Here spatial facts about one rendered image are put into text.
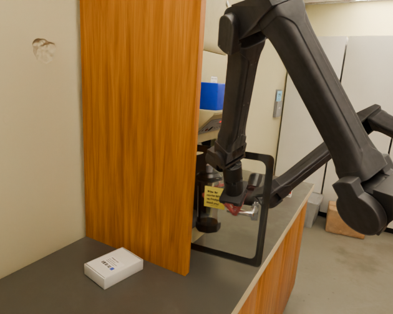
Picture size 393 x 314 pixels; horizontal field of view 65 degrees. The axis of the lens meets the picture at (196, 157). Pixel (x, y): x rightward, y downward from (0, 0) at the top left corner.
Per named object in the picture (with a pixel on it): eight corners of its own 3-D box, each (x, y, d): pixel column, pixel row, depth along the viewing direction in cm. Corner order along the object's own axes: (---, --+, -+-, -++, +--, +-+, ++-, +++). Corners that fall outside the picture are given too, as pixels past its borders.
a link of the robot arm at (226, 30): (237, 23, 51) (284, 5, 55) (216, 9, 54) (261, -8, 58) (220, 172, 85) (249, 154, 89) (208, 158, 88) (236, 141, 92)
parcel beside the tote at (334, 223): (324, 231, 358) (328, 208, 351) (324, 221, 387) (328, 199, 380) (363, 240, 343) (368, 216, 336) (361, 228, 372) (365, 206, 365)
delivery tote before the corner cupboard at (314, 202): (263, 216, 387) (266, 191, 379) (273, 206, 422) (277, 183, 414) (313, 231, 357) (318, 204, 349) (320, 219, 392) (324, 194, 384)
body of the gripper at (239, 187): (219, 204, 94) (216, 185, 90) (229, 182, 102) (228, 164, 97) (239, 208, 92) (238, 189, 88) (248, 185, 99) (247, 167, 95)
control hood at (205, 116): (181, 137, 107) (183, 108, 105) (221, 128, 135) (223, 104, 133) (211, 141, 102) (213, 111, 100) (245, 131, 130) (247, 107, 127)
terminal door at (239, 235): (181, 245, 118) (187, 142, 108) (261, 267, 107) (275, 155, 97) (180, 246, 117) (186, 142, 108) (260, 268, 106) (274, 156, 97)
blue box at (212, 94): (190, 108, 108) (191, 81, 106) (203, 106, 116) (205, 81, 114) (216, 110, 103) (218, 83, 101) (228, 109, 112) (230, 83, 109)
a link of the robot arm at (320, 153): (359, 118, 103) (369, 138, 108) (347, 111, 107) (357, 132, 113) (257, 199, 108) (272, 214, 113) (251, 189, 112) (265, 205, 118)
